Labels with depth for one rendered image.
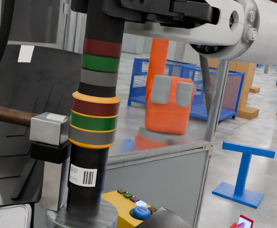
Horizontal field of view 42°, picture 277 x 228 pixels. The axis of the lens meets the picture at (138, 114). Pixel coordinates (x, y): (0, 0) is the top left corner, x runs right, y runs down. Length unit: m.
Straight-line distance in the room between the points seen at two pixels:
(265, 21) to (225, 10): 0.10
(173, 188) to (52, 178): 1.39
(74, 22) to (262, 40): 0.77
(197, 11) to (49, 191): 0.21
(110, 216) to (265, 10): 0.29
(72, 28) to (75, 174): 0.84
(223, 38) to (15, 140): 0.25
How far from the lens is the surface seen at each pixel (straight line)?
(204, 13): 0.32
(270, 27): 0.47
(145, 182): 1.55
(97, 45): 0.31
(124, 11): 0.31
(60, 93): 0.46
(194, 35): 0.34
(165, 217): 0.61
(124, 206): 0.88
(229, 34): 0.38
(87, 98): 0.31
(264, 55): 0.49
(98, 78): 0.31
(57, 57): 0.51
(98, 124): 0.32
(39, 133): 0.34
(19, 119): 0.36
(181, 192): 1.78
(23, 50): 0.52
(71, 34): 1.14
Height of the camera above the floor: 1.47
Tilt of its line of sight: 13 degrees down
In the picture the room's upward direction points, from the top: 8 degrees clockwise
